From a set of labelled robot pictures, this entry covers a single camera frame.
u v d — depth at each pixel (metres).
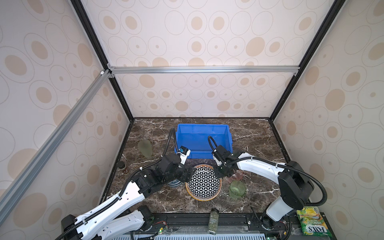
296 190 0.45
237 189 0.85
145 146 0.92
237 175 0.88
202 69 0.89
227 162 0.64
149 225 0.63
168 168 0.51
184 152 0.62
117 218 0.55
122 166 0.83
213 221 0.71
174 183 0.78
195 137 1.12
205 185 0.83
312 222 0.71
